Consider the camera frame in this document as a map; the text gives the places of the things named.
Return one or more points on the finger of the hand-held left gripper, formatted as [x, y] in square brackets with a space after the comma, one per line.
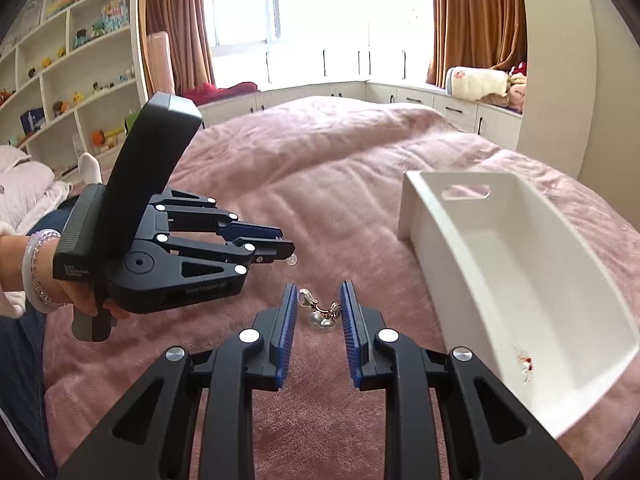
[250, 231]
[270, 250]

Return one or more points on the white window seat cabinets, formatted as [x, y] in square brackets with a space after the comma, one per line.
[350, 67]

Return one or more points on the pink standing appliance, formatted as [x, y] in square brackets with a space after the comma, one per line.
[161, 65]

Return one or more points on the paper house decoration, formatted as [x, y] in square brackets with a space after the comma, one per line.
[116, 12]

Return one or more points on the white fuzzy garment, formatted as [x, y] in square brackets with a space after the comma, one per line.
[9, 305]

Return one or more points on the green toy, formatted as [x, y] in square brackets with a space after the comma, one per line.
[131, 121]

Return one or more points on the pink fleece blanket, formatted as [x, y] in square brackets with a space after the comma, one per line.
[325, 160]

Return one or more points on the pale folded quilt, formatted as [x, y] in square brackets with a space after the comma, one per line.
[25, 185]

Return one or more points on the pink plush toy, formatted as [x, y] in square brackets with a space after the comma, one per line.
[517, 90]

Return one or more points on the person's white sock foot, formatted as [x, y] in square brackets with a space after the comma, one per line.
[90, 167]

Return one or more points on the orange toy horn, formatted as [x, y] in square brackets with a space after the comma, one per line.
[102, 137]

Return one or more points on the red cloth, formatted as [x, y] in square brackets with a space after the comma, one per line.
[220, 92]

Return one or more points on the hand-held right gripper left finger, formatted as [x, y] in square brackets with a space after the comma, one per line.
[287, 335]

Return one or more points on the pearl cluster earring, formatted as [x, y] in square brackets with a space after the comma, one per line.
[322, 322]

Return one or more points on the rolled cream blanket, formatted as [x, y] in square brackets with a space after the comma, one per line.
[477, 85]

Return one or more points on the white bookshelf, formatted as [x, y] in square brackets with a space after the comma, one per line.
[60, 85]

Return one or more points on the pale jade bangle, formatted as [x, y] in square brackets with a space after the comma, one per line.
[27, 260]

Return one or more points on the brown curtain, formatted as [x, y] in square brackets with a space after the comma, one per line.
[480, 15]
[175, 20]

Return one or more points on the bay window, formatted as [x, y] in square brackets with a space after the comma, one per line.
[320, 0]

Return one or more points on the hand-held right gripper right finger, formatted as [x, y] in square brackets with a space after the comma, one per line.
[350, 335]

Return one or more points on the white rectangular storage box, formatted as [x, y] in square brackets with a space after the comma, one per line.
[525, 285]

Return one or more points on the person's left hand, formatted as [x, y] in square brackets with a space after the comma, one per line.
[85, 302]

